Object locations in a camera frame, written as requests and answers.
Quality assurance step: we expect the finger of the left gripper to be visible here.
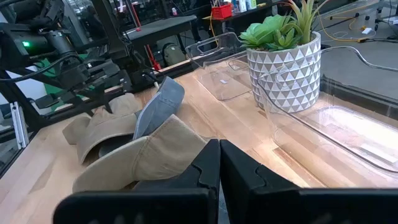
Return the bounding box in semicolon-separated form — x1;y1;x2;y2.
93;82;113;114
34;94;60;110

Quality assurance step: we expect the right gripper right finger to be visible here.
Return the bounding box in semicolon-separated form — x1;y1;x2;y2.
220;139;398;224

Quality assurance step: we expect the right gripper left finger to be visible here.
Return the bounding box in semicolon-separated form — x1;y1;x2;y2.
52;139;221;224

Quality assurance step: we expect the tan baseball cap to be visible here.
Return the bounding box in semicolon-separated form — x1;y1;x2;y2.
72;114;208;194
62;92;144;165

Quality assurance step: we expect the grey-blue baseball cap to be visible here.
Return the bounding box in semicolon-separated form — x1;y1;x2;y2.
132;76;186;141

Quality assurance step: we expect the green panel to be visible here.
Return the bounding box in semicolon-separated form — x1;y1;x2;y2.
32;53;90;112

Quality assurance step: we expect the silver aluminium extrusion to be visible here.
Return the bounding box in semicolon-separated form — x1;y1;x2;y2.
9;101;29;149

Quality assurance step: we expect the red metal stand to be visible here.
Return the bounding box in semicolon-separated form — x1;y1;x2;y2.
129;1;162;72

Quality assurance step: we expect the olive green backpack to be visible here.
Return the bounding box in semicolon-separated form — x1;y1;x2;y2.
162;42;187;67

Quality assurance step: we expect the black side table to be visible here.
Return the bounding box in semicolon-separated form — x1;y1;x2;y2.
123;14;200;63

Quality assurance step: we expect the succulent in triangle-patterned pot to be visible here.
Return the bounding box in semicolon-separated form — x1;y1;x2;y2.
238;0;323;114

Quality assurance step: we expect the red container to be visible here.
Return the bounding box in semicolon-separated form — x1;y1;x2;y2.
211;2;233;20

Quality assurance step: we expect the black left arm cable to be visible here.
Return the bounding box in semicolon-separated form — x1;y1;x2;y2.
0;54;83;83

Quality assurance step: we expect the yellow floor cable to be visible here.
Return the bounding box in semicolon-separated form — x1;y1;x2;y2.
316;2;380;44

